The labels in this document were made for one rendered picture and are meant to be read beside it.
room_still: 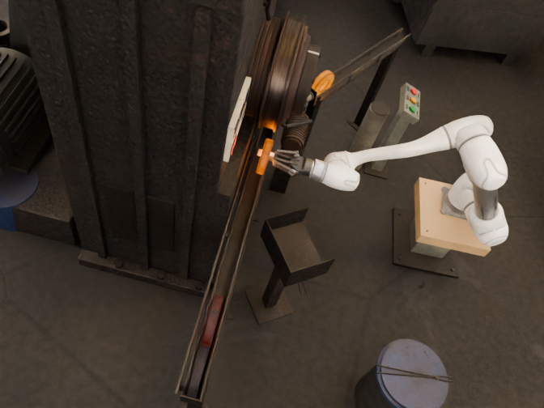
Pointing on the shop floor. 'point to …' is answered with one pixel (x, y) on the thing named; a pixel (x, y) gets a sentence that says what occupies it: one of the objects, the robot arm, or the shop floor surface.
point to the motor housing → (279, 182)
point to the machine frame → (146, 125)
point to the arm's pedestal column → (404, 220)
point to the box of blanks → (477, 26)
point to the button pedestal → (379, 168)
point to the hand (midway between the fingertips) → (265, 154)
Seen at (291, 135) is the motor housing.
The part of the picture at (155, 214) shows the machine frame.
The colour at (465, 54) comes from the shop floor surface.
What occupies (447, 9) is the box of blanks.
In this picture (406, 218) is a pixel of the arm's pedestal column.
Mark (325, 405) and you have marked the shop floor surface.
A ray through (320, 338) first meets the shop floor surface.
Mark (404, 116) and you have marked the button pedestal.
